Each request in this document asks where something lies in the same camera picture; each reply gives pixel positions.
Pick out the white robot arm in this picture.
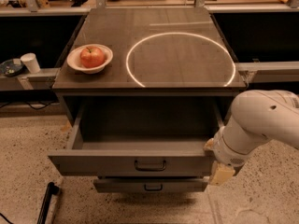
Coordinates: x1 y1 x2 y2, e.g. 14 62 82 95
204 90 299 185

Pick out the grey drawer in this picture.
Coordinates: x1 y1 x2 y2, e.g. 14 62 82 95
93 177 207 193
49 98 222 177

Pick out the dark blue plate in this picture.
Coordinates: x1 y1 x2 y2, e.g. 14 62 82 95
0 59 24 77

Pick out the grey top drawer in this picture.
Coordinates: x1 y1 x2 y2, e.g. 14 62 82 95
49 98 222 177

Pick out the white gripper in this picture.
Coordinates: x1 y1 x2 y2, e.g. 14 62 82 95
203 126 252 186

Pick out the grey bottom drawer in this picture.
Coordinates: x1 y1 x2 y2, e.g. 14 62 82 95
93 177 207 193

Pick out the red apple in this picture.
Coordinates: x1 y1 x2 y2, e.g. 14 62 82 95
80 46 105 68

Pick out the white ceramic bowl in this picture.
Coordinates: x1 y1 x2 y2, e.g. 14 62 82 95
66 44 113 74

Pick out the grey drawer cabinet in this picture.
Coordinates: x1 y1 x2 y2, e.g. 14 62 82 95
53 7 245 135

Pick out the black bar on floor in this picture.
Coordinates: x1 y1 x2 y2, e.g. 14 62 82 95
37 182 60 224

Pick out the white paper cup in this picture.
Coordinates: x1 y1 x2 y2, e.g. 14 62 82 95
21 53 40 74

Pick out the black cable on floor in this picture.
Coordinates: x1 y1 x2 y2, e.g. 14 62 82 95
0 100 59 111

